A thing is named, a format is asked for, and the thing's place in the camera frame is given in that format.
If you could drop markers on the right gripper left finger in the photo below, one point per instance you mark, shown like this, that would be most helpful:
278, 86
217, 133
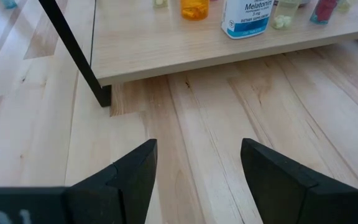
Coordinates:
126, 186

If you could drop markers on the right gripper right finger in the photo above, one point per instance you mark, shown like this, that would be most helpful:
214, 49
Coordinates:
291, 193

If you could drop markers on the white medicine bottle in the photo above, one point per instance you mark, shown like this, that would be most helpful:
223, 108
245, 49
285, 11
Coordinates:
245, 18

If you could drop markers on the large orange pill bottle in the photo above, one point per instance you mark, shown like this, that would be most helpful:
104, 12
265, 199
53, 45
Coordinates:
194, 9

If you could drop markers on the wooden shelf with black frame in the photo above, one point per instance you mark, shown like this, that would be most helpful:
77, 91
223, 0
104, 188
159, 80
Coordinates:
166, 46

